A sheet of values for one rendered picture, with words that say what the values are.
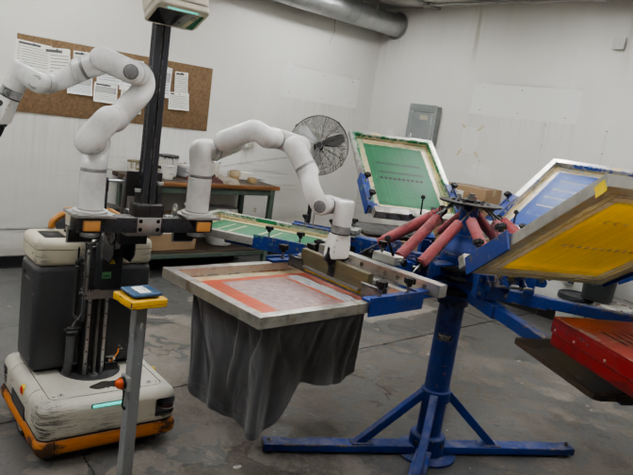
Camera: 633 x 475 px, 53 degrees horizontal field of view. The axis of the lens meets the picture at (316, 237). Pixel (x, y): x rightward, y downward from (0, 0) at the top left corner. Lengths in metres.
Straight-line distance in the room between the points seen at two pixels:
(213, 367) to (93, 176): 0.81
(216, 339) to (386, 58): 6.10
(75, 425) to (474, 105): 5.37
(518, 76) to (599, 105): 0.90
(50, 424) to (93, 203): 1.00
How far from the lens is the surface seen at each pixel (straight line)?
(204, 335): 2.37
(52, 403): 2.96
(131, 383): 2.25
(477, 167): 7.03
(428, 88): 7.52
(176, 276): 2.30
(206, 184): 2.64
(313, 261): 2.57
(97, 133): 2.36
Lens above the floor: 1.59
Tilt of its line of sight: 10 degrees down
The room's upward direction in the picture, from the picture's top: 8 degrees clockwise
